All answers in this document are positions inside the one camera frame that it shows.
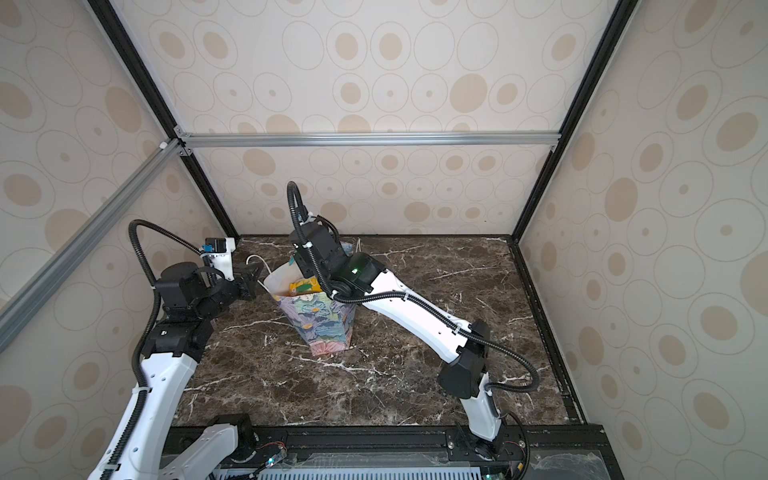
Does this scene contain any black frame post right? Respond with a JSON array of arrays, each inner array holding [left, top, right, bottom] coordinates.
[[511, 0, 638, 244]]

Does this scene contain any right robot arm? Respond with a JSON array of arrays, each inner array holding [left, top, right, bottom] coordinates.
[[286, 181, 540, 461]]

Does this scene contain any horizontal aluminium rail back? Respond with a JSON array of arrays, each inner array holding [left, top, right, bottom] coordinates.
[[176, 130, 561, 148]]

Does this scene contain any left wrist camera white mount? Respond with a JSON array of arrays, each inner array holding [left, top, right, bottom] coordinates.
[[201, 237, 236, 281]]

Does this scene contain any yellow snack bag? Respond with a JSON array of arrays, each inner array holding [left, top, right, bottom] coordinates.
[[289, 277, 323, 296]]

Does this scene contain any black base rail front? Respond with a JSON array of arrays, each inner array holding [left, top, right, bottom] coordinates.
[[207, 424, 623, 479]]

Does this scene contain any aluminium rail left side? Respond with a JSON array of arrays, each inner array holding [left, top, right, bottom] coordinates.
[[1, 139, 181, 350]]

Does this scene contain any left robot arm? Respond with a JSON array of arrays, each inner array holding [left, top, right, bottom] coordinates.
[[90, 219, 263, 479]]

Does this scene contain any black frame post left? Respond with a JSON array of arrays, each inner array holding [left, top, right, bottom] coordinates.
[[86, 0, 239, 239]]

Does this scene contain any floral white paper bag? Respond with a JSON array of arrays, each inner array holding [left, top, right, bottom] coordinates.
[[246, 254, 356, 356]]

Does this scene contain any black frame post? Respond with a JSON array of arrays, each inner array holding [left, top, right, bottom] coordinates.
[[86, 0, 239, 239], [511, 0, 638, 244]]

